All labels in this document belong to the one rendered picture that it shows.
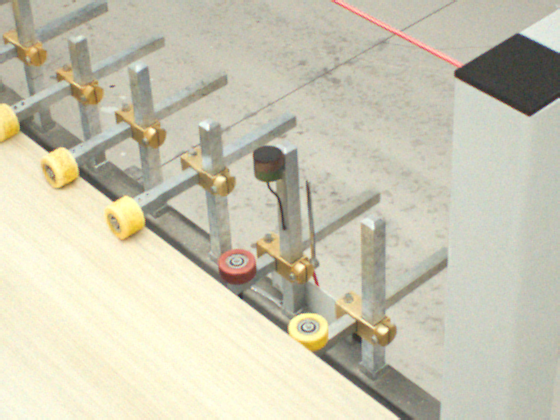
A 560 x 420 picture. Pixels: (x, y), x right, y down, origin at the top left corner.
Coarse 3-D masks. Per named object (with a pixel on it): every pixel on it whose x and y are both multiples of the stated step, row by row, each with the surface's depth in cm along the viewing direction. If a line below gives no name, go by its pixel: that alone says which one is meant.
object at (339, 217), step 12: (372, 192) 308; (348, 204) 305; (360, 204) 305; (372, 204) 308; (324, 216) 303; (336, 216) 303; (348, 216) 304; (324, 228) 300; (336, 228) 303; (264, 264) 292; (264, 276) 293; (240, 288) 289
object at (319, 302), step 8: (272, 272) 307; (272, 280) 309; (280, 280) 306; (280, 288) 308; (312, 288) 296; (320, 288) 294; (312, 296) 298; (320, 296) 295; (328, 296) 292; (312, 304) 300; (320, 304) 297; (328, 304) 294; (312, 312) 301; (320, 312) 298; (328, 312) 296; (328, 320) 297
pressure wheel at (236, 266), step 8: (224, 256) 288; (232, 256) 288; (240, 256) 288; (248, 256) 287; (224, 264) 286; (232, 264) 286; (240, 264) 286; (248, 264) 285; (224, 272) 285; (232, 272) 284; (240, 272) 284; (248, 272) 285; (224, 280) 286; (232, 280) 285; (240, 280) 285; (248, 280) 286; (240, 296) 293
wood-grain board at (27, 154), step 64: (0, 192) 311; (64, 192) 309; (0, 256) 294; (64, 256) 292; (128, 256) 291; (0, 320) 278; (64, 320) 277; (128, 320) 276; (192, 320) 275; (256, 320) 273; (0, 384) 265; (64, 384) 263; (128, 384) 262; (192, 384) 261; (256, 384) 260; (320, 384) 259
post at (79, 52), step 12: (72, 36) 322; (72, 48) 324; (84, 48) 324; (72, 60) 327; (84, 60) 326; (72, 72) 330; (84, 72) 328; (84, 84) 330; (84, 108) 334; (96, 108) 336; (84, 120) 338; (96, 120) 338; (84, 132) 341; (96, 132) 340; (96, 156) 344
